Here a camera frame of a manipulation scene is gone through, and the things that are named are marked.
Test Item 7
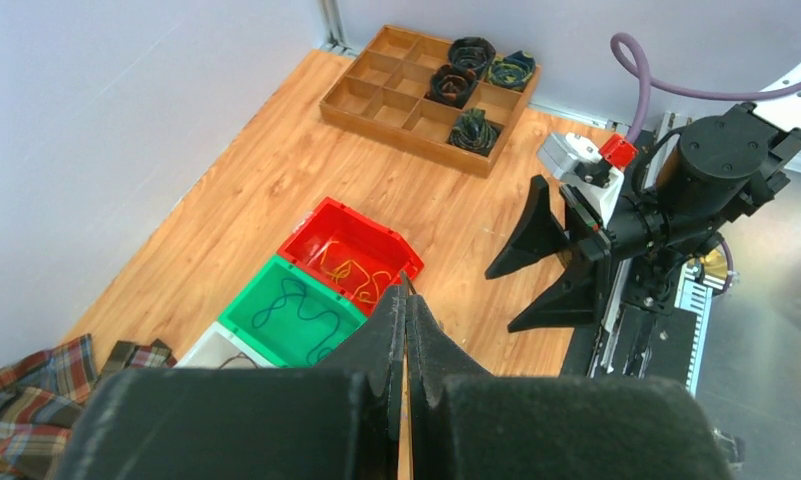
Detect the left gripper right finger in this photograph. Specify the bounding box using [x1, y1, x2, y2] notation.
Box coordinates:
[405, 295, 731, 479]

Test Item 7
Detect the red plastic bin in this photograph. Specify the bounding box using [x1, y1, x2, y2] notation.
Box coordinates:
[277, 197, 424, 316]

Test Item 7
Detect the wooden compartment tray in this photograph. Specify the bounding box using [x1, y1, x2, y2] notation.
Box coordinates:
[320, 25, 541, 178]

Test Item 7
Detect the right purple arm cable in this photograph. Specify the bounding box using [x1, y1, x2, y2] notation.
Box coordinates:
[609, 32, 801, 144]

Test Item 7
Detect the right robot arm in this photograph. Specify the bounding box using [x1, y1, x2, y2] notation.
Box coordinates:
[485, 33, 801, 333]

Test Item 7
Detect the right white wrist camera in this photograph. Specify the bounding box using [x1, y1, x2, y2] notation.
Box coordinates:
[537, 133, 637, 227]

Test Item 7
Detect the green plastic bin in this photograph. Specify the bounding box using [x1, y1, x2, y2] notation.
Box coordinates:
[218, 255, 366, 368]

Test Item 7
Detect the dark purple thin cable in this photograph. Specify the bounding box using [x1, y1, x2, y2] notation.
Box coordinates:
[251, 278, 342, 366]

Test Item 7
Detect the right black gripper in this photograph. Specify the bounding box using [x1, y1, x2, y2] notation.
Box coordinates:
[484, 175, 646, 333]

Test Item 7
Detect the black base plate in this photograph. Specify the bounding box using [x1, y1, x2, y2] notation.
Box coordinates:
[558, 125, 716, 399]

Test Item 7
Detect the plaid flannel shirt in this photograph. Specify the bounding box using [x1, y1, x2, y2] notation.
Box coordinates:
[0, 334, 177, 479]

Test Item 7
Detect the white plastic bin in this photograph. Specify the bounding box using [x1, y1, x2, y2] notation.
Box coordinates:
[176, 322, 274, 369]

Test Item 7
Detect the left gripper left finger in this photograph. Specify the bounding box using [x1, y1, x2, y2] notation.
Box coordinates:
[55, 286, 406, 479]

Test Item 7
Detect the right aluminium corner post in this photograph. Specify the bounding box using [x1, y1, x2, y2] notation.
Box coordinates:
[318, 0, 358, 58]

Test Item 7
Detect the yellow thin cable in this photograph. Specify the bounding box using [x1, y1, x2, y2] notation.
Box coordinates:
[317, 239, 401, 306]

